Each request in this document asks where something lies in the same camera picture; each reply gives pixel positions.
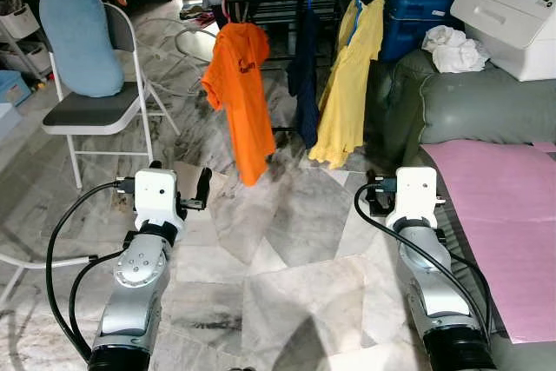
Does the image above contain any pink mat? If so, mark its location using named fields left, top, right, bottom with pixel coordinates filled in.
left=421, top=139, right=556, bottom=343

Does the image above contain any short black left arm cable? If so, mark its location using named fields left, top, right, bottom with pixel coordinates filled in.
left=68, top=250, right=127, bottom=354

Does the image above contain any crumpled white cloth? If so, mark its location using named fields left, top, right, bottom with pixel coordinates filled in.
left=422, top=25, right=490, bottom=74

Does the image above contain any white tubular floor stand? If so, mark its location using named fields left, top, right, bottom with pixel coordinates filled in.
left=137, top=17, right=220, bottom=96

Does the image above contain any long black left arm cable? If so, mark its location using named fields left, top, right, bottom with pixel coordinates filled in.
left=43, top=176, right=138, bottom=361

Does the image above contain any yellow polo shirt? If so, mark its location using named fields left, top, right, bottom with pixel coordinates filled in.
left=308, top=0, right=386, bottom=170

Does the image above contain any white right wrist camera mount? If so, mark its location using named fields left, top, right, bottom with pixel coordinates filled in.
left=395, top=167, right=438, bottom=229

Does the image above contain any white folding chair grey seat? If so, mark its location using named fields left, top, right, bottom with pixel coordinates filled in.
left=42, top=2, right=182, bottom=189

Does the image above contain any small light blue bin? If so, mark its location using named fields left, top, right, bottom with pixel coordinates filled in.
left=0, top=71, right=32, bottom=109

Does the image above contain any orange polo shirt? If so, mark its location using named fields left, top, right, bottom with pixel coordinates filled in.
left=201, top=22, right=277, bottom=188

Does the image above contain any navy blue shirt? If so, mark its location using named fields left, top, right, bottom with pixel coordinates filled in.
left=288, top=6, right=321, bottom=150

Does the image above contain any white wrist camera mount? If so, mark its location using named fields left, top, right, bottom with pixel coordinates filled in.
left=395, top=167, right=438, bottom=229
left=135, top=169, right=186, bottom=231

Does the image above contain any grey green leather sofa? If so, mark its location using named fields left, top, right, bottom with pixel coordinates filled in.
left=374, top=50, right=556, bottom=371

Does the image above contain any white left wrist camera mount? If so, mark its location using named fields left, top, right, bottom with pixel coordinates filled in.
left=135, top=169, right=186, bottom=231

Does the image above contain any light blue cushion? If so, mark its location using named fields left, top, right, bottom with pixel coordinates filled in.
left=39, top=0, right=127, bottom=98

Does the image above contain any white shelf cart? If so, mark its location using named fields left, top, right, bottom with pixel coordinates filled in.
left=0, top=0, right=44, bottom=85

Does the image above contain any blue plastic storage box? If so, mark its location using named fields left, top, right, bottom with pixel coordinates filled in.
left=378, top=0, right=470, bottom=63

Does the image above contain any white box appliance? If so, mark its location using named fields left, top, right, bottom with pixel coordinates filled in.
left=450, top=0, right=556, bottom=83

